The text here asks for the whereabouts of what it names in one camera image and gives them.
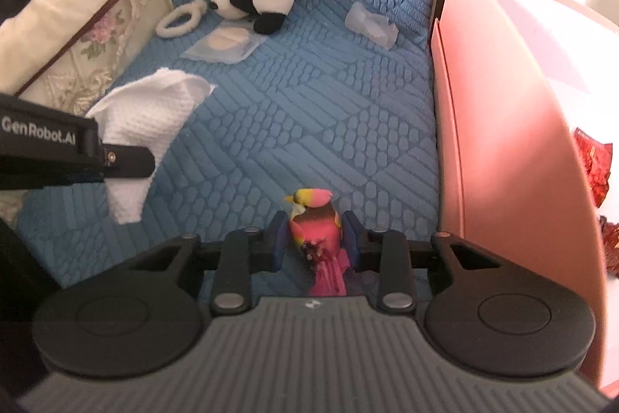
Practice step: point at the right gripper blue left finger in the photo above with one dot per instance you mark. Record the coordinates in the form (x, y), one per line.
(276, 238)

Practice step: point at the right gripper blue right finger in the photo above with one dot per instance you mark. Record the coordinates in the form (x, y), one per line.
(354, 239)

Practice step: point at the pink feather bird toy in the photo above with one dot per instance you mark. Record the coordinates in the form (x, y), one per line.
(317, 233)

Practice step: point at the white textured cloth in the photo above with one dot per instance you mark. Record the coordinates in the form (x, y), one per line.
(146, 113)

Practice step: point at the red foil snack packet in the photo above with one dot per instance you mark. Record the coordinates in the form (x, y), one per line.
(596, 158)

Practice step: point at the small red doll packet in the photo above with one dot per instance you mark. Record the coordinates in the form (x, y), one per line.
(610, 239)

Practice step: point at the floral sofa cover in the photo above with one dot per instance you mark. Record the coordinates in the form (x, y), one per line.
(82, 75)

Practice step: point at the packaged beige powder puff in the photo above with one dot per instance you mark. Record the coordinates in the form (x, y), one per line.
(228, 43)

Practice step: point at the white fluffy hair scrunchie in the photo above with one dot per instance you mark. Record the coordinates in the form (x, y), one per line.
(182, 20)

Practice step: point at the crumpled clear plastic wrapper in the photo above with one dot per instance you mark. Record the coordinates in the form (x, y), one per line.
(374, 27)

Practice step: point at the pink cardboard box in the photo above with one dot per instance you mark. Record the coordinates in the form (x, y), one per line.
(513, 80)

